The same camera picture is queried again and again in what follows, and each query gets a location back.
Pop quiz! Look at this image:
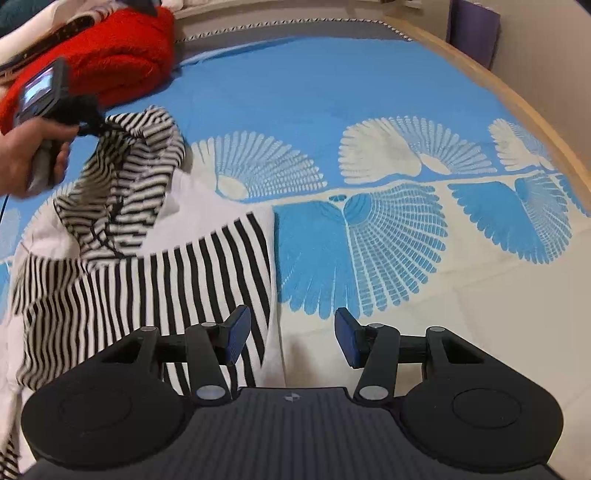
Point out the blue white patterned bedspread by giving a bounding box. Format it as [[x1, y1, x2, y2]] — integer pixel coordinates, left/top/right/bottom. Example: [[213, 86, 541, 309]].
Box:
[[15, 37, 590, 479]]

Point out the folded white linens stack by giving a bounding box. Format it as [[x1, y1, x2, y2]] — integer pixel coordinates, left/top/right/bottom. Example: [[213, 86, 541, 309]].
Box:
[[1, 1, 175, 85]]

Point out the black white striped garment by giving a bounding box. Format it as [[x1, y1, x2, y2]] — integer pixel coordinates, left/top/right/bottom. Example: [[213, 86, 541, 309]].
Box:
[[1, 106, 286, 479]]

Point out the wooden bed frame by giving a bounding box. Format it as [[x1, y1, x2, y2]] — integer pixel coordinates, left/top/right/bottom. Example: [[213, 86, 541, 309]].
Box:
[[174, 0, 591, 211]]

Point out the red folded blanket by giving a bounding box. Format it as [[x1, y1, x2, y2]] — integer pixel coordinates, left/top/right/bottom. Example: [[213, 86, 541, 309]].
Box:
[[1, 7, 175, 134]]

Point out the person's left hand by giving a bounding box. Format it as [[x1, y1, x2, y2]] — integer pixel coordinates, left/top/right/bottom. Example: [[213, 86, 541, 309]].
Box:
[[0, 117, 78, 199]]

